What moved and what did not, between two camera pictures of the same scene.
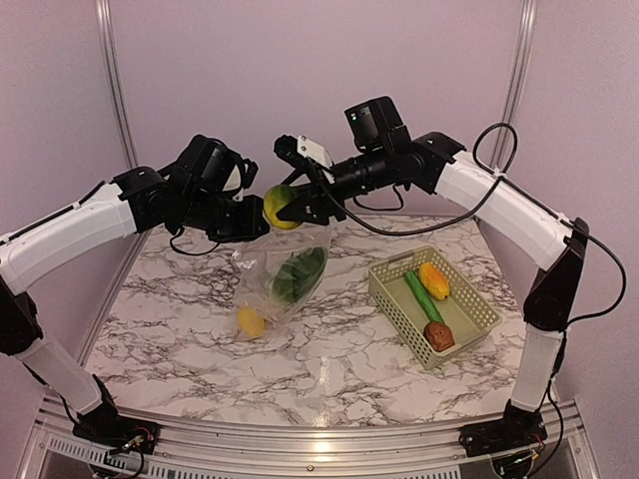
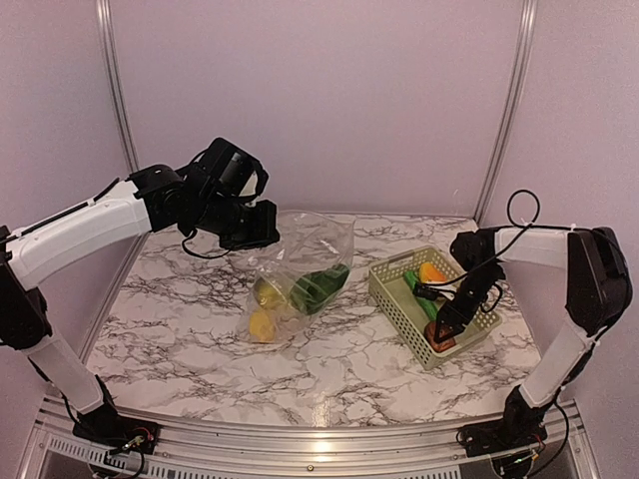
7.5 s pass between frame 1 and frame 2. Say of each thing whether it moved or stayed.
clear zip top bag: moved
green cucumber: stayed
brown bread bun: stayed
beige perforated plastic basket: stayed
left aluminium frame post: stayed
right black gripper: moved
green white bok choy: moved
